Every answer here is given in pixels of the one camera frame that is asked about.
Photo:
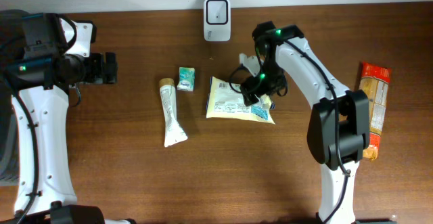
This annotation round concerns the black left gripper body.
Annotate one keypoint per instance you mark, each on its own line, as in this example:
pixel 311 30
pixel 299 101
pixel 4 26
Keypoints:
pixel 95 68

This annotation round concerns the yellow white snack bag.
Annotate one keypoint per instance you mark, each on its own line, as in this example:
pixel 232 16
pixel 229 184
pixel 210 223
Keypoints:
pixel 224 102

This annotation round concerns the white tube with tan cap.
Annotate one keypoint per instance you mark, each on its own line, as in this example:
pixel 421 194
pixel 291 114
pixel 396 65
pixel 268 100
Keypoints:
pixel 174 132

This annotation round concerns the dark grey plastic basket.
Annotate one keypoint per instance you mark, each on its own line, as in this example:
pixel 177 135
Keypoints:
pixel 6 142

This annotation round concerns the orange red noodle packet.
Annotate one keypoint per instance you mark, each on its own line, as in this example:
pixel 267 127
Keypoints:
pixel 375 82

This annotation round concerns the white barcode scanner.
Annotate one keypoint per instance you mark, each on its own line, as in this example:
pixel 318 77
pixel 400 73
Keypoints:
pixel 217 20

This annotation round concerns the green tissue pack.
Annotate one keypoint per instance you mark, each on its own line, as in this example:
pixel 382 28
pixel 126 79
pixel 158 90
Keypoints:
pixel 186 79

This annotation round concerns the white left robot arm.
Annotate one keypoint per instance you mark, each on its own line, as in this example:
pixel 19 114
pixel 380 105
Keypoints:
pixel 54 58

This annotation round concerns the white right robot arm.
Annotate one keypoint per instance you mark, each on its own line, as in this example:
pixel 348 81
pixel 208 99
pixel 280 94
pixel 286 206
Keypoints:
pixel 339 123

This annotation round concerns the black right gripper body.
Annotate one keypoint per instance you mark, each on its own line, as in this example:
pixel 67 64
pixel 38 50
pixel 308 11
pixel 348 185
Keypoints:
pixel 268 82

